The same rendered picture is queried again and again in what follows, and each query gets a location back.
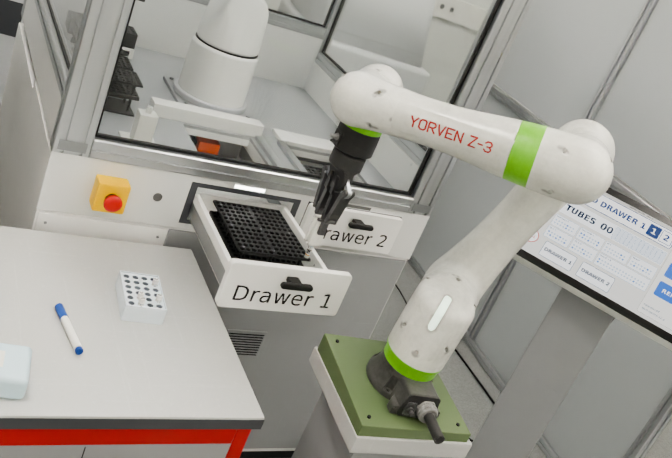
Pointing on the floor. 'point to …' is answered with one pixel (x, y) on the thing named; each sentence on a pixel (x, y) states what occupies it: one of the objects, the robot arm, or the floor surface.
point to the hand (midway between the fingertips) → (316, 230)
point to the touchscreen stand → (541, 378)
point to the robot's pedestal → (313, 444)
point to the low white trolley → (117, 355)
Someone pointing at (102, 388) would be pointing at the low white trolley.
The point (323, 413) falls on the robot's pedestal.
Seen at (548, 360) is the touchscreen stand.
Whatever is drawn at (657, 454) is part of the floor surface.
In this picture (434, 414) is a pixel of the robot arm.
